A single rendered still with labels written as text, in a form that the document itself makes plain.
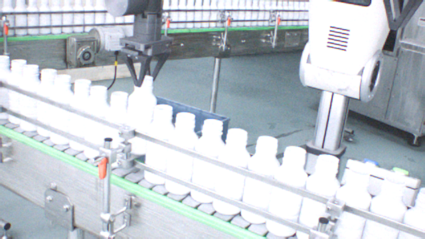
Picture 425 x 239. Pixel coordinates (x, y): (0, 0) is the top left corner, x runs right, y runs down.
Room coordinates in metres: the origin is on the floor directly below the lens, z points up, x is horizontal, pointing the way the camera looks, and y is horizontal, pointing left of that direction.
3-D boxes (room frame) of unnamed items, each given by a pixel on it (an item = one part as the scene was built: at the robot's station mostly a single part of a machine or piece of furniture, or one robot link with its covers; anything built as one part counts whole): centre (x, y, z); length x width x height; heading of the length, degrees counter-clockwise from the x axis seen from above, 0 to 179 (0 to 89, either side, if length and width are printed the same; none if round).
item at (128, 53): (0.99, 0.16, 1.24); 0.07 x 0.07 x 0.09; 60
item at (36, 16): (2.33, 0.92, 1.08); 0.06 x 0.06 x 0.17
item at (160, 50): (1.00, 0.15, 1.25); 0.07 x 0.07 x 0.09; 60
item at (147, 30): (0.99, 0.15, 1.32); 0.10 x 0.07 x 0.07; 150
